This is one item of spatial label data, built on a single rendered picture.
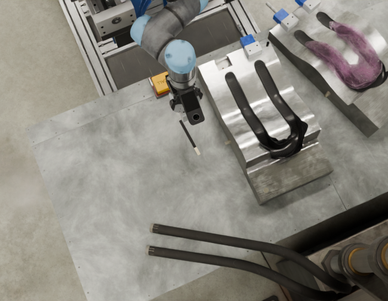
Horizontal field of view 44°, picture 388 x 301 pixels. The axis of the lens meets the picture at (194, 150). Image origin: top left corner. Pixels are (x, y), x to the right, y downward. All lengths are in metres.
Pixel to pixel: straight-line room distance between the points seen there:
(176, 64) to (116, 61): 1.26
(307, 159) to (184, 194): 0.42
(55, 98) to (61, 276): 0.91
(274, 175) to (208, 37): 1.08
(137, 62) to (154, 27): 1.17
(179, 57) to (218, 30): 1.29
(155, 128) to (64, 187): 0.36
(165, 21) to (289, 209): 0.74
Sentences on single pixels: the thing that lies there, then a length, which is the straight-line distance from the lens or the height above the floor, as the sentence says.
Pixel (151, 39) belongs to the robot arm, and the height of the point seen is 1.28.
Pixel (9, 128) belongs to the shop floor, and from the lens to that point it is 2.70.
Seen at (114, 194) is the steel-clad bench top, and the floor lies 0.80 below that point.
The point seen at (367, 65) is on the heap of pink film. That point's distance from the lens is 1.74.
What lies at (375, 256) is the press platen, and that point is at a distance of 1.18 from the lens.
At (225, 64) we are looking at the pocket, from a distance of 1.69.
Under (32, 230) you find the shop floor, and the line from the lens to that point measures 2.54.
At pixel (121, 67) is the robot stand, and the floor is 0.21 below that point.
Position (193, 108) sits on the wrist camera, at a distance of 1.38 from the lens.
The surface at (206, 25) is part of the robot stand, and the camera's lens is 2.51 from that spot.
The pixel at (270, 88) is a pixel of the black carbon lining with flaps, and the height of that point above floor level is 0.88.
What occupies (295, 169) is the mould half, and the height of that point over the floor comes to 0.86.
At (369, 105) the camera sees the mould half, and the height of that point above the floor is 0.91.
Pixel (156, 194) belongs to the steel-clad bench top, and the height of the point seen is 0.80.
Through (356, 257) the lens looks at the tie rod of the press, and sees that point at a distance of 1.37.
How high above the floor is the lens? 2.40
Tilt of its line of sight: 75 degrees down
